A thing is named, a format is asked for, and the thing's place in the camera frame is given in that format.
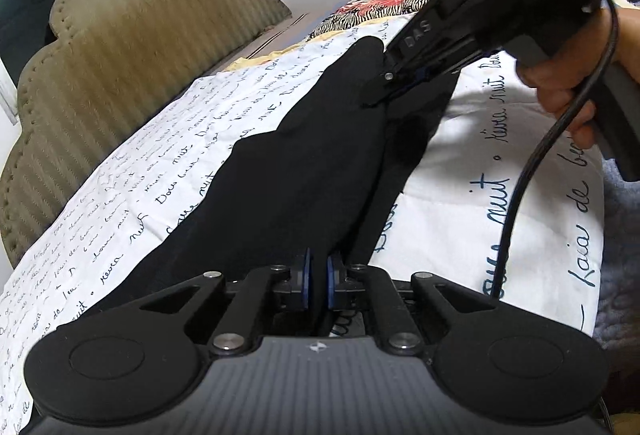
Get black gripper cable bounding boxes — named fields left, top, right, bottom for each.
left=489, top=0, right=622, bottom=300

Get olive upholstered headboard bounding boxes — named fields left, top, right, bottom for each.
left=1, top=0, right=291, bottom=265

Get grey-blue knit blanket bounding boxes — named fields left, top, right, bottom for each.
left=593, top=160, right=639, bottom=372

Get white script-print bedsheet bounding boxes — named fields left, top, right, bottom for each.
left=1, top=17, right=603, bottom=434

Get black pants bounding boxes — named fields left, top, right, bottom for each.
left=60, top=35, right=460, bottom=331

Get right hand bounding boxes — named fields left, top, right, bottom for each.
left=516, top=8, right=640, bottom=117

